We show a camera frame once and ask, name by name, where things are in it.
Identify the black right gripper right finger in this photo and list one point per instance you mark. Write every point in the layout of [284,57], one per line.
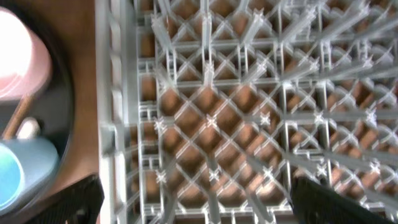
[314,203]

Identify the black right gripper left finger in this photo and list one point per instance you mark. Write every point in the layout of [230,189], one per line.
[79,203]

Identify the wooden chopstick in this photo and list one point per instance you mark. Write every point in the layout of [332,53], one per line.
[17,117]

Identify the pink bowl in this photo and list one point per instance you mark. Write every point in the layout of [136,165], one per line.
[26,64]

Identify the grey plastic dishwasher rack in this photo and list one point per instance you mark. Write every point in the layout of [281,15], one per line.
[208,110]

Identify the round black tray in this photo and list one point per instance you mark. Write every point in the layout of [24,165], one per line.
[54,108]

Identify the blue plastic cup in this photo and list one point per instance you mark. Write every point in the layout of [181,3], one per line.
[26,166]

